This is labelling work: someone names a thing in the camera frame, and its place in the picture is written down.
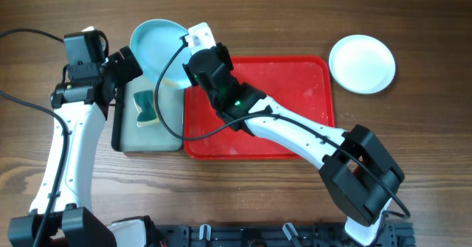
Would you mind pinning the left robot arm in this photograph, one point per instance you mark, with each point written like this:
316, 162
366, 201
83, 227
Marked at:
60, 214

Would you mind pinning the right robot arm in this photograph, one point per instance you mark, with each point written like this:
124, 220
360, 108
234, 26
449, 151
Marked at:
359, 173

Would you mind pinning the light blue plate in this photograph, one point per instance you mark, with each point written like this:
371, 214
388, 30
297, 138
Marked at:
153, 43

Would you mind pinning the red plastic tray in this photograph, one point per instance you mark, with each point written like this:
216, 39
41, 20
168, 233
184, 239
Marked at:
299, 83

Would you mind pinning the white plate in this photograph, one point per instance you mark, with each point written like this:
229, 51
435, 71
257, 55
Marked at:
362, 64

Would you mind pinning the black tray with grey liner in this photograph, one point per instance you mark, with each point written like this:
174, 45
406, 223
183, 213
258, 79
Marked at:
127, 137

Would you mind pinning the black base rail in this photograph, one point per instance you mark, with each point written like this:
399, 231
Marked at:
316, 235

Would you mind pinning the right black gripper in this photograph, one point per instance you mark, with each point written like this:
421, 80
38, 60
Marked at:
224, 55

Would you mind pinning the green and yellow sponge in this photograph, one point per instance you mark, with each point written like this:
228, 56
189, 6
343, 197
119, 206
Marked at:
145, 105

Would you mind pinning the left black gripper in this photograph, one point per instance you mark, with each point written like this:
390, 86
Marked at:
126, 64

